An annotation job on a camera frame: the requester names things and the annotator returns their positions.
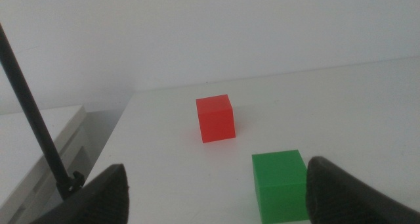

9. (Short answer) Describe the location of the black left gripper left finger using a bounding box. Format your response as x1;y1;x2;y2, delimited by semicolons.
31;163;129;224

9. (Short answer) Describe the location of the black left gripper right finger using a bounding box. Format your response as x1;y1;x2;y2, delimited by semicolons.
305;156;420;224

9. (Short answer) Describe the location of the green cube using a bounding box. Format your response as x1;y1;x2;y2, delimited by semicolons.
251;149;310;224

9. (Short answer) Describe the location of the red cube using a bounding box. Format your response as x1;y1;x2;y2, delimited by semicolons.
196;94;237;144

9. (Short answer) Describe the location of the thin black stand pole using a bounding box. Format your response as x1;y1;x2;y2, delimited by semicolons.
0;22;86;200

